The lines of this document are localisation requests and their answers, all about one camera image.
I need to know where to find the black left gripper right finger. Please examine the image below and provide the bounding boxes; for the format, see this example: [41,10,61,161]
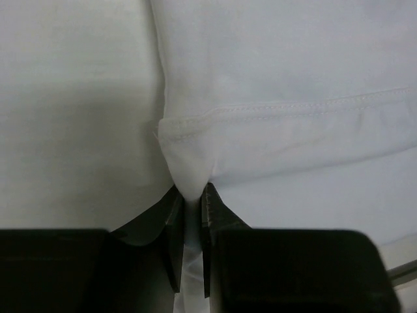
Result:
[200,184,401,312]

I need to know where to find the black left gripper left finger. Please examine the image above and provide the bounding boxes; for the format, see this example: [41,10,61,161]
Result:
[1,188,184,312]

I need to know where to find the white skirt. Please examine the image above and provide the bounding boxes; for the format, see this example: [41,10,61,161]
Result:
[1,1,416,312]

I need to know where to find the aluminium table front rail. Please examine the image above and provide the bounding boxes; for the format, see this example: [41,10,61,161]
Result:
[387,260,417,287]

